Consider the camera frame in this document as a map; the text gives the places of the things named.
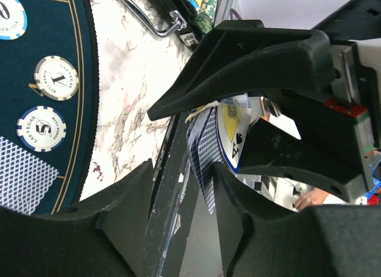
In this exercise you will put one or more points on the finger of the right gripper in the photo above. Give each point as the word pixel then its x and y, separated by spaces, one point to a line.
pixel 239 57

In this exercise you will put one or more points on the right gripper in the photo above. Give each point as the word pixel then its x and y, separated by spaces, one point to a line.
pixel 346 124

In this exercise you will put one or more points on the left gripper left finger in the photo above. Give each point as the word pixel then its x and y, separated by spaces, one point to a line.
pixel 102 235

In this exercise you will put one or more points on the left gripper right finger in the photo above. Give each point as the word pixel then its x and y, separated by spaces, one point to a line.
pixel 261 238

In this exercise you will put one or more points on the blue playing card box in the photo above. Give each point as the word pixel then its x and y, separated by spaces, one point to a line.
pixel 233 116

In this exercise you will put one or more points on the face-down cards seat five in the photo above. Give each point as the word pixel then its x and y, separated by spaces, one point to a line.
pixel 25 178

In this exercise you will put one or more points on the white 5 poker chip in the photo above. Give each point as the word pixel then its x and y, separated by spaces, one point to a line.
pixel 41 129

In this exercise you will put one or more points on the grey 1 poker chip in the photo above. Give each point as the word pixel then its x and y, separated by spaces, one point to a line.
pixel 56 78

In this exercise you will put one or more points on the light blue 10 poker chip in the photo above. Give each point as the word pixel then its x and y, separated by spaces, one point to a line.
pixel 13 20

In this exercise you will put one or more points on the deck of playing cards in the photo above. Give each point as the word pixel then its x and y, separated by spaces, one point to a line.
pixel 203 151

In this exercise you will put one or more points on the green chip stack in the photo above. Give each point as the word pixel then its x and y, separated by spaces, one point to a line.
pixel 205 19

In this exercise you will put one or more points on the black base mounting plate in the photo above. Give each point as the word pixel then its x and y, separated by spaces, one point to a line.
pixel 181 237

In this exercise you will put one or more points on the black poker chip case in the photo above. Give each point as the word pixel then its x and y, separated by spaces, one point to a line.
pixel 190 34

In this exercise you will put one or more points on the round blue poker mat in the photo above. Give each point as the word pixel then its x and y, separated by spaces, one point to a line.
pixel 64 28

